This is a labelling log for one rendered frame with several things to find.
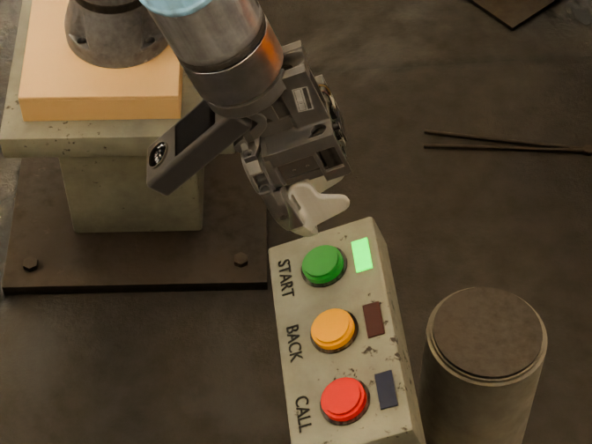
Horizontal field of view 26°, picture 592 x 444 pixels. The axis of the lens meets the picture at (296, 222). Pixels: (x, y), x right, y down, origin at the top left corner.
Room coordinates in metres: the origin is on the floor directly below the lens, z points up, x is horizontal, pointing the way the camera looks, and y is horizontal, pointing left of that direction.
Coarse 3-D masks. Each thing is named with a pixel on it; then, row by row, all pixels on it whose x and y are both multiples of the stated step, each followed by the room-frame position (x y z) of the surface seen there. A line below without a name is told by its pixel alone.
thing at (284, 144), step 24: (288, 48) 0.76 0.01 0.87; (288, 72) 0.73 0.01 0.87; (264, 96) 0.71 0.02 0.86; (288, 96) 0.72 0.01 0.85; (312, 96) 0.73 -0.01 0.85; (264, 120) 0.72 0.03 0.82; (288, 120) 0.73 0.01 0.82; (312, 120) 0.73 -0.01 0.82; (336, 120) 0.76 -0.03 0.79; (240, 144) 0.72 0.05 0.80; (264, 144) 0.72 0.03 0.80; (288, 144) 0.71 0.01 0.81; (312, 144) 0.71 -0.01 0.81; (336, 144) 0.71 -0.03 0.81; (264, 168) 0.71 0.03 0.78; (288, 168) 0.72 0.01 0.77; (312, 168) 0.72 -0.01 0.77; (336, 168) 0.71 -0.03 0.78
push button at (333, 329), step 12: (324, 312) 0.69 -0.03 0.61; (336, 312) 0.68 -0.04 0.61; (312, 324) 0.68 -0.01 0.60; (324, 324) 0.67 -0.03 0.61; (336, 324) 0.67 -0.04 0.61; (348, 324) 0.67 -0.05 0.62; (312, 336) 0.67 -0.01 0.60; (324, 336) 0.66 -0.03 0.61; (336, 336) 0.66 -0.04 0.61; (348, 336) 0.66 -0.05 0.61; (324, 348) 0.65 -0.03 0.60; (336, 348) 0.65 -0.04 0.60
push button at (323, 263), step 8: (320, 248) 0.76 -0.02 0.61; (328, 248) 0.76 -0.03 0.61; (336, 248) 0.76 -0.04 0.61; (312, 256) 0.75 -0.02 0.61; (320, 256) 0.75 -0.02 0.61; (328, 256) 0.75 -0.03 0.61; (336, 256) 0.75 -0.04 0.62; (304, 264) 0.74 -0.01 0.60; (312, 264) 0.74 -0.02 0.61; (320, 264) 0.74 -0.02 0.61; (328, 264) 0.74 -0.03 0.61; (336, 264) 0.74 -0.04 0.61; (304, 272) 0.74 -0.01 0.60; (312, 272) 0.73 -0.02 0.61; (320, 272) 0.73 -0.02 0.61; (328, 272) 0.73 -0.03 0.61; (336, 272) 0.73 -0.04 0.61; (312, 280) 0.73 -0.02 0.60; (320, 280) 0.73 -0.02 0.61; (328, 280) 0.73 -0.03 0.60
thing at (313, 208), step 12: (288, 192) 0.72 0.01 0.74; (300, 192) 0.72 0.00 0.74; (312, 192) 0.72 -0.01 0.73; (300, 204) 0.72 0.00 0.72; (312, 204) 0.72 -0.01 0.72; (324, 204) 0.72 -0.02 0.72; (336, 204) 0.73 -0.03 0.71; (348, 204) 0.73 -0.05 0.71; (300, 216) 0.72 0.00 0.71; (312, 216) 0.72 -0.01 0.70; (324, 216) 0.73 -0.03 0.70; (300, 228) 0.71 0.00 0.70; (312, 228) 0.72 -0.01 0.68
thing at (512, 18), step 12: (468, 0) 1.83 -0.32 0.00; (480, 0) 1.82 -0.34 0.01; (492, 0) 1.82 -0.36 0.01; (504, 0) 1.82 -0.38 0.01; (516, 0) 1.82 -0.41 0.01; (528, 0) 1.82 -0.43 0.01; (540, 0) 1.82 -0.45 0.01; (552, 0) 1.82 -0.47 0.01; (492, 12) 1.79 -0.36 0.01; (504, 12) 1.79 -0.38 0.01; (516, 12) 1.79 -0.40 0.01; (528, 12) 1.79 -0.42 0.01; (504, 24) 1.76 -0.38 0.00; (516, 24) 1.76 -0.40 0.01
